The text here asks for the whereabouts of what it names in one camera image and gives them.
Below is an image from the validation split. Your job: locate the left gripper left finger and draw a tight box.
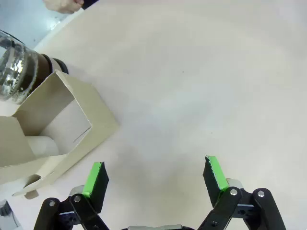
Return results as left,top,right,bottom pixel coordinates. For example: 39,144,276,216
33,161,110,230

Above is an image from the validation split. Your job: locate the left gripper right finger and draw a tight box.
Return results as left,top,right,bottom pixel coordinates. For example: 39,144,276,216
196,155,287,230

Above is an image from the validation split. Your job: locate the glass coffee pitcher black base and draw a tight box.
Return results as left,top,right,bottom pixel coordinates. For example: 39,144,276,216
0,30,70,105

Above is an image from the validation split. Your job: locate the person's right forearm black sleeve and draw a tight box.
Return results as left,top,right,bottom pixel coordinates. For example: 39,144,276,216
80,0,100,11

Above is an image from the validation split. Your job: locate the white paper cup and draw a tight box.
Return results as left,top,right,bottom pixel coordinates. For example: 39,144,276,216
26,135,60,158

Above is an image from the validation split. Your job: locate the brown cardboard drink carrier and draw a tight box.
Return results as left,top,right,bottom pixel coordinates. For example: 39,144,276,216
0,69,120,199

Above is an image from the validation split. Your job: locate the person's right hand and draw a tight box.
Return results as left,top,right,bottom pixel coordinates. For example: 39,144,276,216
44,0,84,14

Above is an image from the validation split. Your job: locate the clear glass container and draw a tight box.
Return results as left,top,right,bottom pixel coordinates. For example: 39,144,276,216
0,198,23,230

